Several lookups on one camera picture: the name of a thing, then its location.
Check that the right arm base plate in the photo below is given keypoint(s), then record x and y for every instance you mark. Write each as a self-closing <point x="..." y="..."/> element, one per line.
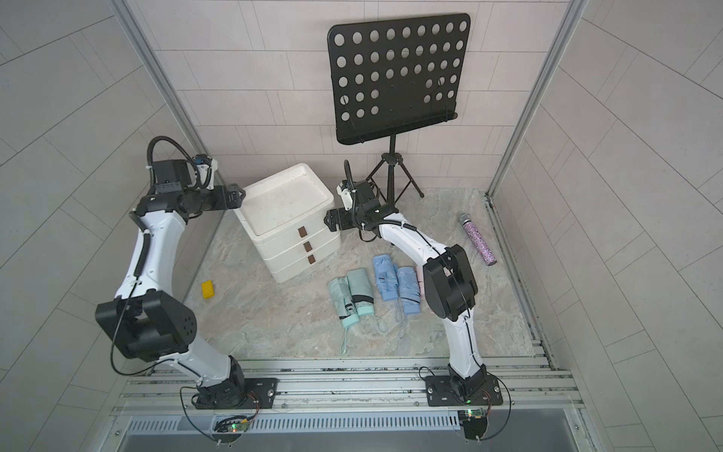
<point x="443" y="392"/>

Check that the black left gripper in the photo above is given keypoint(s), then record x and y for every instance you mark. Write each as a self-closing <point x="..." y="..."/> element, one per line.
<point x="222" y="202"/>

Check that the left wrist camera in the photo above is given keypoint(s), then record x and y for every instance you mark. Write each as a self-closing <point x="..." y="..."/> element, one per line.
<point x="206" y="168"/>

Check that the aluminium rail frame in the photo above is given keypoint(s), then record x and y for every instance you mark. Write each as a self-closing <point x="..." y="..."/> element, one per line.
<point x="362" y="385"/>

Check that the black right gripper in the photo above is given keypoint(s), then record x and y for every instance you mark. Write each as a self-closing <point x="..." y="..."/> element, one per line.
<point x="346" y="223"/>

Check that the right green circuit board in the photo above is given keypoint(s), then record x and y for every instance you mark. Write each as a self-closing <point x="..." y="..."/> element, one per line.
<point x="469" y="416"/>

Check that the white top drawer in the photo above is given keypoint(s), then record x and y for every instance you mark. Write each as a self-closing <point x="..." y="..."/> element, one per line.
<point x="277" y="226"/>

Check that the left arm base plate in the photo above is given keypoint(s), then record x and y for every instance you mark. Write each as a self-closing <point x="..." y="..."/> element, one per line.
<point x="252" y="394"/>

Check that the green circuit board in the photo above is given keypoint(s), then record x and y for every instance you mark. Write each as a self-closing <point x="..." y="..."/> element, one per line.
<point x="469" y="416"/>
<point x="233" y="425"/>

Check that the left green circuit board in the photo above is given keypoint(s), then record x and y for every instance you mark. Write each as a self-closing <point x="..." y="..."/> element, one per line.
<point x="233" y="425"/>

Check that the black perforated music stand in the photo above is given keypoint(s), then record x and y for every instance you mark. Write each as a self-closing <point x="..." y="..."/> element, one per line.
<point x="395" y="76"/>

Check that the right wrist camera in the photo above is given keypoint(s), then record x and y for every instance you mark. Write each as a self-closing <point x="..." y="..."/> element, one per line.
<point x="348" y="194"/>

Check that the white bottom drawer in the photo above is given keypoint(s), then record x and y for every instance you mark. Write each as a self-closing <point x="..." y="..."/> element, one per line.
<point x="312" y="259"/>

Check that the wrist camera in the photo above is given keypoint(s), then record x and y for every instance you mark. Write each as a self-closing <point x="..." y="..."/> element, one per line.
<point x="206" y="168"/>
<point x="348" y="194"/>

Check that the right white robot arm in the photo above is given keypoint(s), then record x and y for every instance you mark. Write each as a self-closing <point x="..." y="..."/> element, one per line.
<point x="448" y="278"/>

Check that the yellow small block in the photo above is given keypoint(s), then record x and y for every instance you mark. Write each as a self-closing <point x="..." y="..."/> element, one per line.
<point x="207" y="290"/>

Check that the purple glitter microphone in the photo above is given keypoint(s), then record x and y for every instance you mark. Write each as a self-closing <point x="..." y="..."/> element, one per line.
<point x="478" y="241"/>

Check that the white three-drawer cabinet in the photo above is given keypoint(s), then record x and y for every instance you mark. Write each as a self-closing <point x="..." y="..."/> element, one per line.
<point x="298" y="183"/>

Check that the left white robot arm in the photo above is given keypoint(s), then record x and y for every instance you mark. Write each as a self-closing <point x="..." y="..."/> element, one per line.
<point x="144" y="321"/>

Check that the light blue folded umbrella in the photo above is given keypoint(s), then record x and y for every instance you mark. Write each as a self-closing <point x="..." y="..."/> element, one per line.
<point x="386" y="277"/>

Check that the mint green folded umbrella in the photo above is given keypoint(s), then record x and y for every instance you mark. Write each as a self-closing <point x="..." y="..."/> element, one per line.
<point x="342" y="299"/>

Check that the white drawer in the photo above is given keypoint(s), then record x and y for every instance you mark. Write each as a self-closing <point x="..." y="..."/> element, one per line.
<point x="280" y="251"/>
<point x="277" y="226"/>
<point x="312" y="259"/>

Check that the white middle drawer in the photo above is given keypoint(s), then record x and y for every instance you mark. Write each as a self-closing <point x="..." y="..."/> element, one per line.
<point x="280" y="251"/>

